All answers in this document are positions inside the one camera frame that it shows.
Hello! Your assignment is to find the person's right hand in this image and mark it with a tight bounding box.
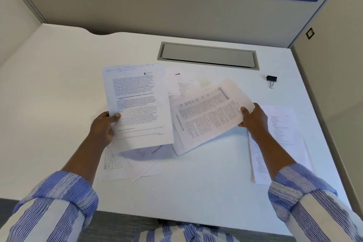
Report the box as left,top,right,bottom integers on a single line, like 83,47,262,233
238,103,269,141

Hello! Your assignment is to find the person's left hand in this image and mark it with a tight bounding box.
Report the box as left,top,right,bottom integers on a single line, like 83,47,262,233
88,111,121,147

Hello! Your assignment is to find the handwritten-note printed paper sheet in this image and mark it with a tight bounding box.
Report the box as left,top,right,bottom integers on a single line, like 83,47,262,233
102,63,175,154

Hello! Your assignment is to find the column-text printed paper sheet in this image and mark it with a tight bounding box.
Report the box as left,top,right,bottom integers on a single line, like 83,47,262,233
170,78,256,157

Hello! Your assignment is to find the person's left forearm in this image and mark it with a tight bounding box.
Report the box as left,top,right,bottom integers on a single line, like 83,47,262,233
61,134,109,185

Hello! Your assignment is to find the person's right forearm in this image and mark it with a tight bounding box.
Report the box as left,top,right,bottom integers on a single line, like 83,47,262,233
250,128,298,180

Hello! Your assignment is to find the printed list paper sheet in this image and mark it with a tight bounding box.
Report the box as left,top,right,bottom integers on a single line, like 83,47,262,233
247,105,316,185

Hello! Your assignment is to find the table-grid printed paper sheet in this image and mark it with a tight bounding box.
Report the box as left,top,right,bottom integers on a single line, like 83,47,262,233
98,145,131,182

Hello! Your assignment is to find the white paper sheet with logo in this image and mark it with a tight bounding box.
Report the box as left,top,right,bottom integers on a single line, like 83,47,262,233
121,144,176,184

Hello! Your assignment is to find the printed paper sheet under stack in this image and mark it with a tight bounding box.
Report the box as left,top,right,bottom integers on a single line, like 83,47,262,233
164,67,205,101

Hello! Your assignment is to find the grey desk partition panel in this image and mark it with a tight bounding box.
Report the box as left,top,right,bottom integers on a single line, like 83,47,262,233
0,0,340,49

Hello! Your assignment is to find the striped blue shirt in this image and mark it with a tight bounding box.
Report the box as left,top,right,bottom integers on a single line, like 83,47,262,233
133,220,247,242

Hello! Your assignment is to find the grey desk cable flap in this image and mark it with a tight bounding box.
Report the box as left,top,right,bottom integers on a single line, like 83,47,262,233
157,42,260,71

